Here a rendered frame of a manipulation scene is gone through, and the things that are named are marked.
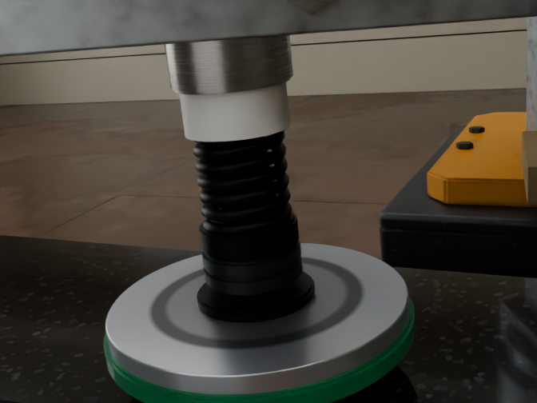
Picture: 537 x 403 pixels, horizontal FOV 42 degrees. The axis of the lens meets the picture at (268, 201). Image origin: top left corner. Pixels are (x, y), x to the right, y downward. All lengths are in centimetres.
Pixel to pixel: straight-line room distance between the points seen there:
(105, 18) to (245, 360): 21
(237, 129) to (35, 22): 13
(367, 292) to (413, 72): 626
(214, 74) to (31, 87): 851
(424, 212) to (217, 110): 64
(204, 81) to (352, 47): 644
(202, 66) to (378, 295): 20
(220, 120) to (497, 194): 67
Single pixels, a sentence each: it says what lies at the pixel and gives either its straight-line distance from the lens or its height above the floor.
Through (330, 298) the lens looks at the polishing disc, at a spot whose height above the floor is 86.
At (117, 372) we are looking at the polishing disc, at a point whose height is 85.
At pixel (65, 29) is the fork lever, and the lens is 41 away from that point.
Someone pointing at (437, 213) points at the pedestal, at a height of 74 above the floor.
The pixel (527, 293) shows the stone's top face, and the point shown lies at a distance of 64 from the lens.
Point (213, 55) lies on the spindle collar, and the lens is 43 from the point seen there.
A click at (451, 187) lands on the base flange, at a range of 106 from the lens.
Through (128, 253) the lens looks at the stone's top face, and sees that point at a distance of 80.
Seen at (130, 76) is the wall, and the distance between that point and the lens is 802.
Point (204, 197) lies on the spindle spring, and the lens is 47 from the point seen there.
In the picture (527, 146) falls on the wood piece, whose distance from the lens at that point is 101.
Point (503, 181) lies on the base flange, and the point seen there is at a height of 78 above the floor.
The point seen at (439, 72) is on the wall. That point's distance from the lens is 669.
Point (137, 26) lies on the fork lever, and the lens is 41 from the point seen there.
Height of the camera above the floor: 107
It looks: 17 degrees down
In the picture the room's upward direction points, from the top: 6 degrees counter-clockwise
